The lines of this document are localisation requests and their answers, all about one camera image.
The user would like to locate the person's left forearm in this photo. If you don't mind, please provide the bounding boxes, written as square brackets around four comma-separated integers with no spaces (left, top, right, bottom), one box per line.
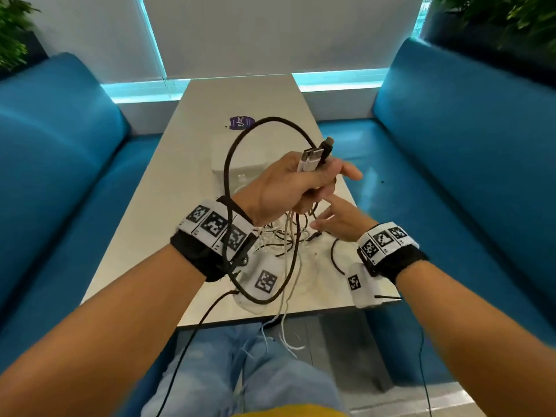
[0,243,207,417]

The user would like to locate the person's right hand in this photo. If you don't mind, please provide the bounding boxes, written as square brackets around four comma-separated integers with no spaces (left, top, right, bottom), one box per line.
[309,194,379,243]

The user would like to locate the green artificial plant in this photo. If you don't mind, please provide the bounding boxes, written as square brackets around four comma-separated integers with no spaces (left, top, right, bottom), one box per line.
[0,0,42,72]
[434,0,556,53]

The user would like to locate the yellow shirt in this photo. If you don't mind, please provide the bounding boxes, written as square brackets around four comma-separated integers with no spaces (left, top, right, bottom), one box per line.
[232,403,348,417]

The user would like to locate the person's left hand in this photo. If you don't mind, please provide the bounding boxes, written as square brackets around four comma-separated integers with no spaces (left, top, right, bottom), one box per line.
[232,151,364,228]

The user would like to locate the light blue jeans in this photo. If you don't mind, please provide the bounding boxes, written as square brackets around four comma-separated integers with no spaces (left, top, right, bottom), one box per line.
[141,321,346,417]

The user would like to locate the round purple sticker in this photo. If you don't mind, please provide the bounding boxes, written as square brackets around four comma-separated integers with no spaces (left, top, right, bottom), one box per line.
[225,115,256,131]

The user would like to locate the white mini drawer box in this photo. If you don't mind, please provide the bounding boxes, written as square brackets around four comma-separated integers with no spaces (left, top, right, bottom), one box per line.
[210,132,275,192]

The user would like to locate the person's right forearm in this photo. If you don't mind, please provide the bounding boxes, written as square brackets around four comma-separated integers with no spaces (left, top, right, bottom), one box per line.
[395,260,556,417]

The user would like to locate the cyan wall light strips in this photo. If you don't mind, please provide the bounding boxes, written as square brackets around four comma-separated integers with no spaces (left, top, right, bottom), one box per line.
[100,0,433,105]

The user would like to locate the black camera cable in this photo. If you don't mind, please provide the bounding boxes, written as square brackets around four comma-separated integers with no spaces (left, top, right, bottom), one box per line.
[373,294,433,417]
[155,290,240,417]

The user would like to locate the white table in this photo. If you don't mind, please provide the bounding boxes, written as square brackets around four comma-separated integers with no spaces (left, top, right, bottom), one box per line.
[81,73,400,328]

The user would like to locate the silver metal floor rail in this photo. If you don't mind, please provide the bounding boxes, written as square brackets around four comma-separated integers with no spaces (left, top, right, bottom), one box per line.
[347,382,477,417]

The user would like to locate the blue sofa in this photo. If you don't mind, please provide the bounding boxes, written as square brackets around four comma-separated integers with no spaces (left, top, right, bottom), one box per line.
[317,36,556,385]
[0,52,164,374]

